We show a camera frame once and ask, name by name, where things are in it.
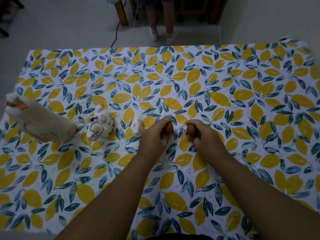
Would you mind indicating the person's left hand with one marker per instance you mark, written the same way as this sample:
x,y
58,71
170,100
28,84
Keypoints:
x,y
152,139

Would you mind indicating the person's right hand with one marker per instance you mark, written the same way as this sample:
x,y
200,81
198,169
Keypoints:
x,y
208,141

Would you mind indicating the person's right thumb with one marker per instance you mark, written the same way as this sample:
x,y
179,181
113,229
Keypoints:
x,y
197,139

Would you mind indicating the person's left thumb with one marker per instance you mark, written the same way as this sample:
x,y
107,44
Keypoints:
x,y
167,138

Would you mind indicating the brown egg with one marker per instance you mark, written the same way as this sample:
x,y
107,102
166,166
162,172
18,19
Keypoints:
x,y
190,129
170,127

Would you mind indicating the person's right forearm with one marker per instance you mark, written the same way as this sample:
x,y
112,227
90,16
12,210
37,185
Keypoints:
x,y
257,199

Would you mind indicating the person's left forearm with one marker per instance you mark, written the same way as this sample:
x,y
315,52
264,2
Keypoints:
x,y
112,197

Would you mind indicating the small white ceramic figurine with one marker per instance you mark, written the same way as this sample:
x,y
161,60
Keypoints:
x,y
137,127

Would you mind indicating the lemon print tablecloth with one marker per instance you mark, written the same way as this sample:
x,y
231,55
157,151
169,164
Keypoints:
x,y
225,102

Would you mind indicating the white ceramic animal figurine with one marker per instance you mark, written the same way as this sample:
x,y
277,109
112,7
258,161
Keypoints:
x,y
101,124

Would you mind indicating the white striped sock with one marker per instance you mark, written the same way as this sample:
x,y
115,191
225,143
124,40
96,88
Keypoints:
x,y
171,38
154,35

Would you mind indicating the white goose plush toy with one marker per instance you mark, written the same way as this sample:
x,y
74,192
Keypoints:
x,y
37,121

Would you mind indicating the dark wooden furniture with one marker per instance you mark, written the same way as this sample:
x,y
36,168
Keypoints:
x,y
200,8

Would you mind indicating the wooden table leg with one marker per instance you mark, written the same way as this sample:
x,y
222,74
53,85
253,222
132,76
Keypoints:
x,y
121,12

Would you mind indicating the dark chair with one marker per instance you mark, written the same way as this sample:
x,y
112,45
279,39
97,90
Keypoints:
x,y
7,12

